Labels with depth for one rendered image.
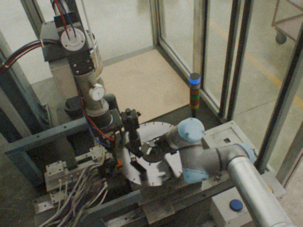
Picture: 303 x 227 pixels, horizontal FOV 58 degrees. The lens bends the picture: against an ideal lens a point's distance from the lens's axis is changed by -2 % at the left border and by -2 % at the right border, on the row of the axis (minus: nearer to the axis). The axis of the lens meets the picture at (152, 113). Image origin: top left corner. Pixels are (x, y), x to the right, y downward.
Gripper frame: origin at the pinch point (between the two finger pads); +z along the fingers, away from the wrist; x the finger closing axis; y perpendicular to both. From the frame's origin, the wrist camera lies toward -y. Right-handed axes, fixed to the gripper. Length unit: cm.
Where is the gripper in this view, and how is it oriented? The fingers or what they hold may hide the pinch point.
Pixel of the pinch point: (163, 147)
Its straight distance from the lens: 117.4
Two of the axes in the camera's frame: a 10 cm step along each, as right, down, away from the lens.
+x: 3.4, 9.2, -1.9
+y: -9.0, 2.6, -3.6
